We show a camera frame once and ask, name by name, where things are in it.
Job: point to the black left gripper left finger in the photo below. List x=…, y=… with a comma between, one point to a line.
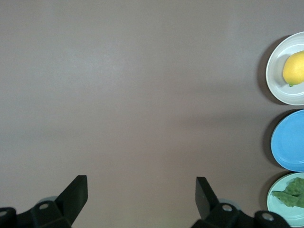
x=59, y=211

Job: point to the green lettuce leaf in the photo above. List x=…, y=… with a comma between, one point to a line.
x=292, y=196

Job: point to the light green plate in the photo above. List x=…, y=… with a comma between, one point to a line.
x=275, y=211

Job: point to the yellow lemon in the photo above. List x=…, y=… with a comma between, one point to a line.
x=294, y=69

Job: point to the blue plate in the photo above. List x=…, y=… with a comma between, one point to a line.
x=289, y=142

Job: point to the beige plate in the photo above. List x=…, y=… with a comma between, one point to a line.
x=275, y=71

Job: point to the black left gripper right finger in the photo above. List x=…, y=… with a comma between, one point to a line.
x=213, y=216

